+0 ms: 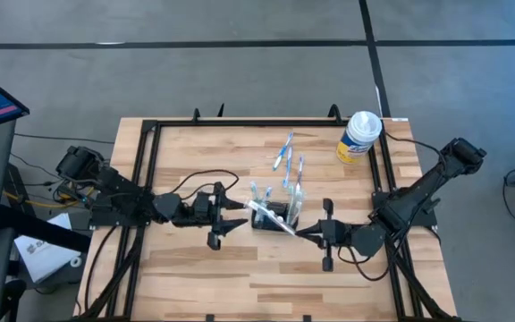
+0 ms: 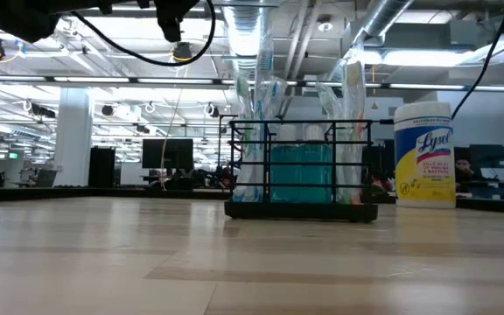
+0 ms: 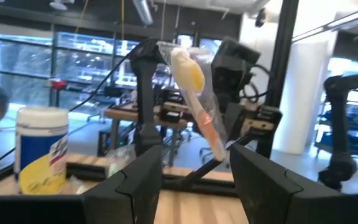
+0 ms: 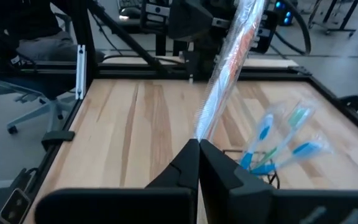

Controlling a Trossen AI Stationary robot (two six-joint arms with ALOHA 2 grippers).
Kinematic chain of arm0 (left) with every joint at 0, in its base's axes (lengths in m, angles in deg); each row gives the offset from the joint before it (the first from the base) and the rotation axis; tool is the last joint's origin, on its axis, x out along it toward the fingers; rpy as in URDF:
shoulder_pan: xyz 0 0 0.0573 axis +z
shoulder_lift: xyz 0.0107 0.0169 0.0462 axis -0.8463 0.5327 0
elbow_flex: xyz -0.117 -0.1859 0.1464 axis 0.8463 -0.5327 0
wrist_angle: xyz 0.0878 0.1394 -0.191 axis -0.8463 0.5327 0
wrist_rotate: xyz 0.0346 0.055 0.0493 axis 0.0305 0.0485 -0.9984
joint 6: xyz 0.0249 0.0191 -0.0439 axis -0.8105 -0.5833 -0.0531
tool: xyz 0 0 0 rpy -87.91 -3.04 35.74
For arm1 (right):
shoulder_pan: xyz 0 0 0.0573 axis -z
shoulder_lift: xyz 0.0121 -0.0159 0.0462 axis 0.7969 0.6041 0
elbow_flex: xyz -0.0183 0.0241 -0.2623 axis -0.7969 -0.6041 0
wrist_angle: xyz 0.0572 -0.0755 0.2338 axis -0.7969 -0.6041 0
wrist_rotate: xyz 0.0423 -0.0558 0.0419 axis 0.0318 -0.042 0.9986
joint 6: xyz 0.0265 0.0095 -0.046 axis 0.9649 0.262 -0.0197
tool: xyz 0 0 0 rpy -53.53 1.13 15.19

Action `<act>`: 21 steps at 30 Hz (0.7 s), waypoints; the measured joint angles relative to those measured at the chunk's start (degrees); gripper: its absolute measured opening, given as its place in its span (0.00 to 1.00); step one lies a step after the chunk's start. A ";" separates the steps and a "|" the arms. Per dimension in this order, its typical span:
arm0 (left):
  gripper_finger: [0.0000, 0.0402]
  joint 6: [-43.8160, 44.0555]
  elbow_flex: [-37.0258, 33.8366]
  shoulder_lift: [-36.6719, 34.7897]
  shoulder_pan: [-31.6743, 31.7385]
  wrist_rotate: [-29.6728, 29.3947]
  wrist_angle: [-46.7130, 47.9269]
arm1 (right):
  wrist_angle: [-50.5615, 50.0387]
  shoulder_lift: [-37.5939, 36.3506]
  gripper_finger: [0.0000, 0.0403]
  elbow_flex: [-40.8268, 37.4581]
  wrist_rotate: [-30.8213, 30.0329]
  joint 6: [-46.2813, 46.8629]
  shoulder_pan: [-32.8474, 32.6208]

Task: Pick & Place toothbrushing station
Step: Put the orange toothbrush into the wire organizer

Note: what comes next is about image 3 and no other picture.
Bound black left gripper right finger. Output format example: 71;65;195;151
229;144;303;224

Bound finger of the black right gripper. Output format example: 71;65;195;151
224;104;250;147

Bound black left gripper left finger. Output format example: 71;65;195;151
83;146;163;224

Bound black box blue lights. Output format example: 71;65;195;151
97;129;127;157

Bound wooden desk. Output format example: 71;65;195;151
104;102;190;167

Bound Lysol wipes canister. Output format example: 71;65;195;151
13;106;70;195

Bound small red object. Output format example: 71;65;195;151
50;79;68;90

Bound white ceiling lamp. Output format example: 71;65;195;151
48;0;74;11

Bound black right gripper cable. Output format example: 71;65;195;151
241;63;273;101

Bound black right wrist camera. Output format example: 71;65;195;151
211;36;262;94

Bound black aluminium table frame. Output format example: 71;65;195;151
0;0;301;197

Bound long black right arm cable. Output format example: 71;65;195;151
0;39;155;180

